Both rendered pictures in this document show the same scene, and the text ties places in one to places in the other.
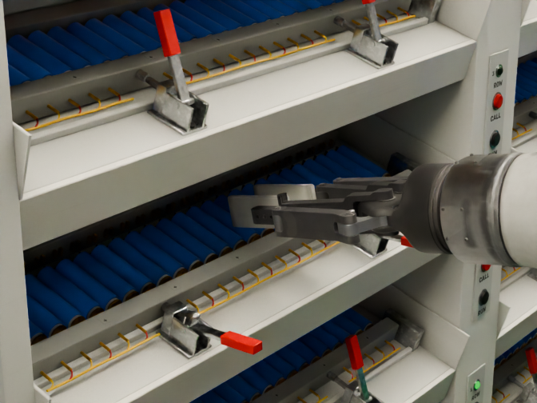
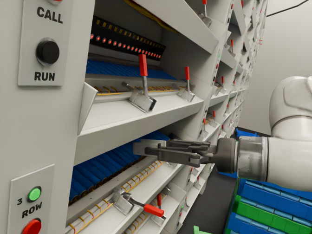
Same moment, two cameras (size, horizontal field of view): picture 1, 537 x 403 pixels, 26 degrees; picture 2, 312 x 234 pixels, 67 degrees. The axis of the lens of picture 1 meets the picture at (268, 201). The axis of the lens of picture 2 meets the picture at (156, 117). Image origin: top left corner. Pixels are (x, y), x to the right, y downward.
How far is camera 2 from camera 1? 0.55 m
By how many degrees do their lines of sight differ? 19
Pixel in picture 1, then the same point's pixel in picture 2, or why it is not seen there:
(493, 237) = (263, 170)
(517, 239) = (275, 172)
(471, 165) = (250, 140)
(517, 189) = (276, 151)
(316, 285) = (161, 178)
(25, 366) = not seen: outside the picture
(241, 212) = (138, 148)
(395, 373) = (164, 204)
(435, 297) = (176, 179)
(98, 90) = (107, 86)
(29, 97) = not seen: hidden behind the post
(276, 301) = (150, 185)
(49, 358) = not seen: hidden behind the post
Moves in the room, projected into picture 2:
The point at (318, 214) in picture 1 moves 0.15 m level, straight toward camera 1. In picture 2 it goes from (181, 153) to (213, 194)
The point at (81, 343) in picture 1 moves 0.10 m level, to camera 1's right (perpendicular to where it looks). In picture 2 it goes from (80, 212) to (143, 212)
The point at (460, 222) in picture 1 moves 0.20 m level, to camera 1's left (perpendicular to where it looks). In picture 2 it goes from (247, 162) to (147, 154)
